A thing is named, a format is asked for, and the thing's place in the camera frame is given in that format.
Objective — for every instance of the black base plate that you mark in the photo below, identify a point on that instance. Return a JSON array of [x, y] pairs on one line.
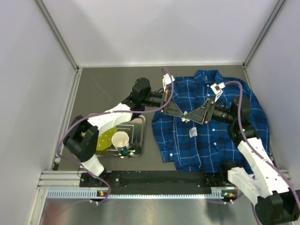
[[118, 178]]

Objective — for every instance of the green dotted plate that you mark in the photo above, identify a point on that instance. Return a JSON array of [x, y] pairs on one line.
[[105, 140]]

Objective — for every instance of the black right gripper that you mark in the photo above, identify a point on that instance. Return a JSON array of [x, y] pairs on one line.
[[209, 110]]

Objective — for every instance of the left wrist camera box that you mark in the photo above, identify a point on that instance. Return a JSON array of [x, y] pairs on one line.
[[167, 79]]

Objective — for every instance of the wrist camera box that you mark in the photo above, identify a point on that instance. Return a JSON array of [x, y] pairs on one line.
[[218, 90], [167, 79]]

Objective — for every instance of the white paper cup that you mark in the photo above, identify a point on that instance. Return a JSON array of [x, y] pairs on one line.
[[120, 140]]

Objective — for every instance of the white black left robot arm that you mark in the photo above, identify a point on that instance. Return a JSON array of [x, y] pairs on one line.
[[82, 139]]

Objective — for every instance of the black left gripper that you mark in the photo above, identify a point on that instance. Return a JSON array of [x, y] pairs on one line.
[[165, 102]]

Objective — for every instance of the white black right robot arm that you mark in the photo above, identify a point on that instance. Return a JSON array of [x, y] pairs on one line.
[[273, 200]]

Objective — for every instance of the white slotted cable duct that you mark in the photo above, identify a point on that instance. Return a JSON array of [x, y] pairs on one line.
[[213, 193]]

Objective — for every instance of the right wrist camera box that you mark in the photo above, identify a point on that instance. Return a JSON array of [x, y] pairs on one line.
[[218, 90]]

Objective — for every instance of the aluminium front frame rail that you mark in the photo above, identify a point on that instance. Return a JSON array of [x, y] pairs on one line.
[[65, 179]]

